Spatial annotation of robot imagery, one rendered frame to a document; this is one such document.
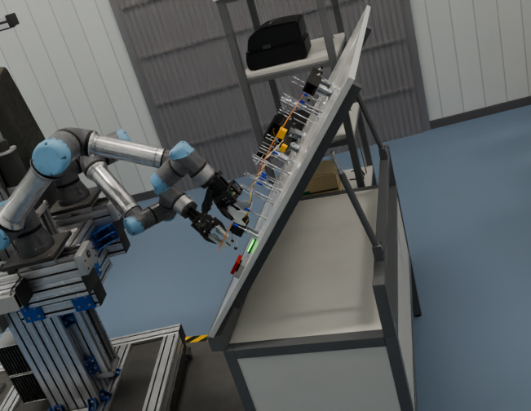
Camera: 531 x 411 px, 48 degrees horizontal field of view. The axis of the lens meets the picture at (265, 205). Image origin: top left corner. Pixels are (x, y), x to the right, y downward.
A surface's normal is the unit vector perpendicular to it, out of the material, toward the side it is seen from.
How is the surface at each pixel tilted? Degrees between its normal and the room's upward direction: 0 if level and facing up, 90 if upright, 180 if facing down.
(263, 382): 90
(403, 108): 90
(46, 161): 86
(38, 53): 90
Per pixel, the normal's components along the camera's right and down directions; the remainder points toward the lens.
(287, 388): -0.19, 0.45
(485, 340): -0.26, -0.88
